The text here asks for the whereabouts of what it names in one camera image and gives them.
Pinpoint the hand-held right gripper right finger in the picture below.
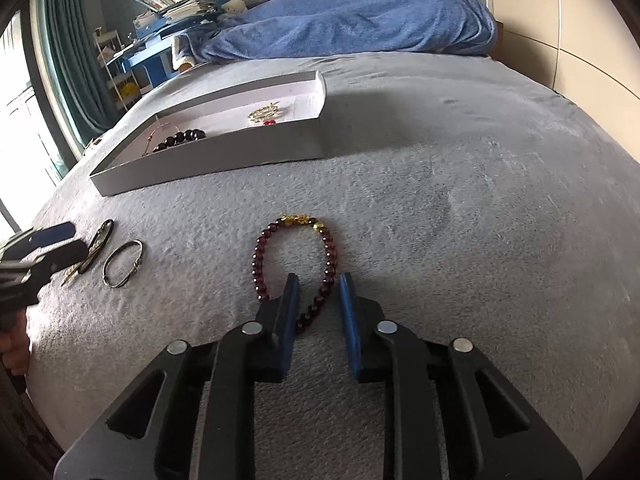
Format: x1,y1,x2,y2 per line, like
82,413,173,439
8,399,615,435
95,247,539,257
338,272,585,480

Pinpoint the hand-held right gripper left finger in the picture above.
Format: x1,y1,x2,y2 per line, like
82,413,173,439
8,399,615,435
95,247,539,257
55,272,302,480

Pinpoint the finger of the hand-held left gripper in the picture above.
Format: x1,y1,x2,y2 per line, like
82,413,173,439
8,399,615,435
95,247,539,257
5,223,77,251
0,239,90,282

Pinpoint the silver metal bangle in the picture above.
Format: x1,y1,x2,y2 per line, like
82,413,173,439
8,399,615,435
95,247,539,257
102,239,145,290

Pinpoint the dark red bead bracelet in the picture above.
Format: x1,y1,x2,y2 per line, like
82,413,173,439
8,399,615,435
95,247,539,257
251,215,340,335

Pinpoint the pink cord charm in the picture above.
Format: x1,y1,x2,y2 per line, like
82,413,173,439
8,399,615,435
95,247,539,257
144,114,173,157

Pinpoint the black bead bracelet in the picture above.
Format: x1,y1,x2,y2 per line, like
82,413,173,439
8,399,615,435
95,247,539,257
152,129,207,155

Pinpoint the grey cardboard box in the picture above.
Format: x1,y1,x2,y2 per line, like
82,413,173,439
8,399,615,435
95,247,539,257
90,71,328,197

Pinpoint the gold and red ornament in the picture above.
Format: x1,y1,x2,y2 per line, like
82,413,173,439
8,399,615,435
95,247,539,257
246,102,281,126

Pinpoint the person's left hand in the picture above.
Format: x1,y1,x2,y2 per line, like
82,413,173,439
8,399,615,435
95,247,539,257
0,330,31,377

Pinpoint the window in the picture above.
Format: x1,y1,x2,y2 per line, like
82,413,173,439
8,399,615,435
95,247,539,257
0,0,67,235

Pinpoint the person's patterned dark clothing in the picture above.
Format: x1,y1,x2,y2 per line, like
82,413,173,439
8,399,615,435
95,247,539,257
0,375,61,480

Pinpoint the teal curtain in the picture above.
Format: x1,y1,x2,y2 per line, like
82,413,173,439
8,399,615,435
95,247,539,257
37,0,119,137

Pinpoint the white shelf rack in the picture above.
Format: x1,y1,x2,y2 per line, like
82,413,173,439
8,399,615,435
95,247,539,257
93,27,139,112

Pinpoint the blue desk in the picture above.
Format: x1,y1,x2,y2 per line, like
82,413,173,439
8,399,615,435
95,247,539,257
104,0,222,92

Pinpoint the white and orange cloth item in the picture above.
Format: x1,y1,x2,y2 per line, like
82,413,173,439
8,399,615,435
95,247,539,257
170,35,196,72

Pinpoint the stack of papers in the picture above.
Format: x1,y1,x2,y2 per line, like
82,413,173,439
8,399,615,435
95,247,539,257
132,2,221,29

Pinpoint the white plush toy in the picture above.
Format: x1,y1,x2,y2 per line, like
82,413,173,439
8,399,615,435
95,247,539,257
220,0,249,24

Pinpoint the blue blanket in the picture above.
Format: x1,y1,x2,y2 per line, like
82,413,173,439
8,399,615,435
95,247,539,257
175,0,499,65

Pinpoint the beige wardrobe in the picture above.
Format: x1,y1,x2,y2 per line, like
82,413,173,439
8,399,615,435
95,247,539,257
482,0,640,162

